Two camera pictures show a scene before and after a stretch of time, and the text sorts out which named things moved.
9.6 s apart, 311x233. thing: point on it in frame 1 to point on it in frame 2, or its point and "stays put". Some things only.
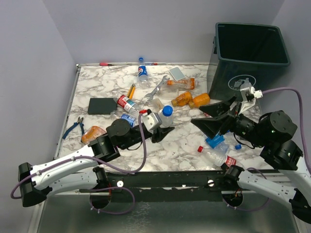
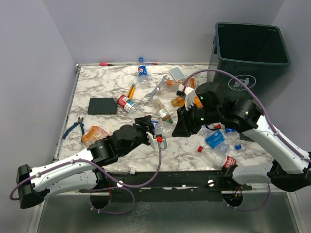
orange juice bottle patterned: [182, 99] stays put
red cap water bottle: [216, 158] stays put
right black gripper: [209, 125] to [185, 127]
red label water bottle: [126, 103] stays put
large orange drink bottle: [92, 134] stays put
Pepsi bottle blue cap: [130, 119] to [164, 129]
